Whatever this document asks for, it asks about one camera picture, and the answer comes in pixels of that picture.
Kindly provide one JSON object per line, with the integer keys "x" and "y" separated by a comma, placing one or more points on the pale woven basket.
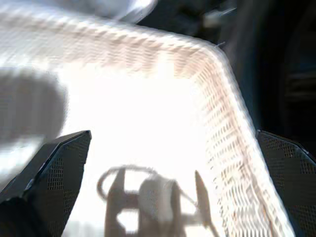
{"x": 148, "y": 111}

